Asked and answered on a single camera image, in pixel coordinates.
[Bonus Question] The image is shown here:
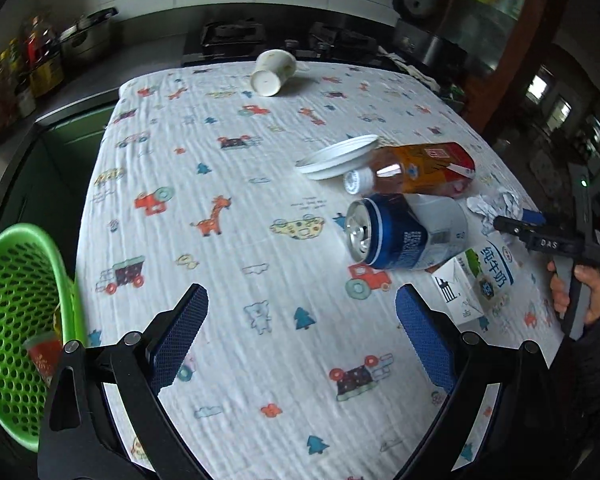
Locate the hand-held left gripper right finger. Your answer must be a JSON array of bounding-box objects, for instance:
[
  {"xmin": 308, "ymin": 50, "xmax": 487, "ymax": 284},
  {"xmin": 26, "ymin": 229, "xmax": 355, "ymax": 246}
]
[{"xmin": 395, "ymin": 282, "xmax": 581, "ymax": 480}]

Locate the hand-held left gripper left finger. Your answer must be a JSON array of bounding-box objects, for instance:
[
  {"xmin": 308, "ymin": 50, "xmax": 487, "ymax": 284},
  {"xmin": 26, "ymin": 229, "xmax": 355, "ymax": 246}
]
[{"xmin": 37, "ymin": 282, "xmax": 210, "ymax": 480}]

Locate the white paper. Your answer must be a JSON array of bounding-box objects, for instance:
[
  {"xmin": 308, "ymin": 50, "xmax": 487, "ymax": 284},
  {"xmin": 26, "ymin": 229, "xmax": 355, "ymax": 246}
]
[{"xmin": 466, "ymin": 187, "xmax": 525, "ymax": 233}]

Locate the white milk carton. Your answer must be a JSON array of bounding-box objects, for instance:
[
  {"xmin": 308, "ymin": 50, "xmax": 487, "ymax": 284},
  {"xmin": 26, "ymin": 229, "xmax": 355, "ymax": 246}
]
[{"xmin": 431, "ymin": 241, "xmax": 517, "ymax": 325}]

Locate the blue and white can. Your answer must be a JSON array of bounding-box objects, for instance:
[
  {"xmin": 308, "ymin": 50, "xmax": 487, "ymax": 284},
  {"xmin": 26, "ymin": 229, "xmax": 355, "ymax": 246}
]
[{"xmin": 346, "ymin": 193, "xmax": 470, "ymax": 272}]

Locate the tea bottle with red label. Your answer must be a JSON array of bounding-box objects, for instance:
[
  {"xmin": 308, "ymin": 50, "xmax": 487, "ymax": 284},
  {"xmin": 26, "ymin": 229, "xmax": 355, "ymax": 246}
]
[{"xmin": 342, "ymin": 141, "xmax": 476, "ymax": 197}]

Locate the red paper cup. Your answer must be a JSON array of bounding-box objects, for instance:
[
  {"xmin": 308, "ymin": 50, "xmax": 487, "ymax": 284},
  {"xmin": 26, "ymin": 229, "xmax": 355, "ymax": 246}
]
[{"xmin": 22, "ymin": 332, "xmax": 66, "ymax": 388}]

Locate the green plastic basket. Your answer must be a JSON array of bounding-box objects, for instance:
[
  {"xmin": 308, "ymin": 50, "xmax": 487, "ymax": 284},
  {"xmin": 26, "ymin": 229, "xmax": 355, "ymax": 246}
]
[{"xmin": 0, "ymin": 223, "xmax": 88, "ymax": 453}]

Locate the white plastic lid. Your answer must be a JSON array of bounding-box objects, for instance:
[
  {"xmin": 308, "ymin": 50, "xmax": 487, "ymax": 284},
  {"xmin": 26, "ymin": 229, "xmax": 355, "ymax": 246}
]
[{"xmin": 295, "ymin": 134, "xmax": 381, "ymax": 181}]

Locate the white paper cup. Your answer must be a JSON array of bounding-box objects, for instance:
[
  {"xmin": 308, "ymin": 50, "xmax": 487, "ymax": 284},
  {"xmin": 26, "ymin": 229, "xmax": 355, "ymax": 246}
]
[{"xmin": 250, "ymin": 49, "xmax": 298, "ymax": 97}]

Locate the person's right hand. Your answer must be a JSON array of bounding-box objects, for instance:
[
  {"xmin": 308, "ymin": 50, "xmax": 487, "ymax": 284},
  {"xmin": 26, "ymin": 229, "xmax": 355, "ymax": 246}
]
[{"xmin": 547, "ymin": 262, "xmax": 600, "ymax": 328}]

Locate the printed blanket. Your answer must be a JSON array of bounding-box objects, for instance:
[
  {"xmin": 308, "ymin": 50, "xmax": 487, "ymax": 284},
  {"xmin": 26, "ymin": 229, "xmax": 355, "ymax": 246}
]
[{"xmin": 75, "ymin": 62, "xmax": 571, "ymax": 480}]

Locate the wooden glass cabinet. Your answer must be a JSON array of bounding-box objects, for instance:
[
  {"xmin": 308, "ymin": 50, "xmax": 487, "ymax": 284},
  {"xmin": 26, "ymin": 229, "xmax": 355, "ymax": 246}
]
[{"xmin": 430, "ymin": 0, "xmax": 571, "ymax": 126}]

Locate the white rag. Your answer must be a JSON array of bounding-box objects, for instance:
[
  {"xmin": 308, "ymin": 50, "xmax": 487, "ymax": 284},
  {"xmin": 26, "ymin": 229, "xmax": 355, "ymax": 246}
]
[{"xmin": 377, "ymin": 47, "xmax": 441, "ymax": 86}]

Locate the black rice cooker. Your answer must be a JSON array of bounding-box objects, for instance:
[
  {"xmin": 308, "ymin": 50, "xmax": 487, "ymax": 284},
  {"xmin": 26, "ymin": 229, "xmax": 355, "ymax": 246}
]
[{"xmin": 392, "ymin": 0, "xmax": 468, "ymax": 68}]

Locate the green kitchen cabinet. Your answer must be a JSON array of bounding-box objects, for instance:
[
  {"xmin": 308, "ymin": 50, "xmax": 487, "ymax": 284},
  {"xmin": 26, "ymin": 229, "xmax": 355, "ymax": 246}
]
[{"xmin": 0, "ymin": 105, "xmax": 121, "ymax": 241}]

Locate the small white jar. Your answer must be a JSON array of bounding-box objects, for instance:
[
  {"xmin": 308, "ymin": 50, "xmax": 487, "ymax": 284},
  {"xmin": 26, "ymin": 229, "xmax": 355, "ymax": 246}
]
[{"xmin": 16, "ymin": 80, "xmax": 37, "ymax": 118}]

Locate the black gas stove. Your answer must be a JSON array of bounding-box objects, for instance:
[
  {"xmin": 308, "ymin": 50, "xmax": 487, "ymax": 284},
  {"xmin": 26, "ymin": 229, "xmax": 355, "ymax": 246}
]
[{"xmin": 181, "ymin": 20, "xmax": 406, "ymax": 68}]

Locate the steel cooking pot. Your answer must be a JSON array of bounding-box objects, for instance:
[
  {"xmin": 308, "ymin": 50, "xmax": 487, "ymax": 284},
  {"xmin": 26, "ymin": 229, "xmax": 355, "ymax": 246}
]
[{"xmin": 59, "ymin": 7, "xmax": 119, "ymax": 61}]

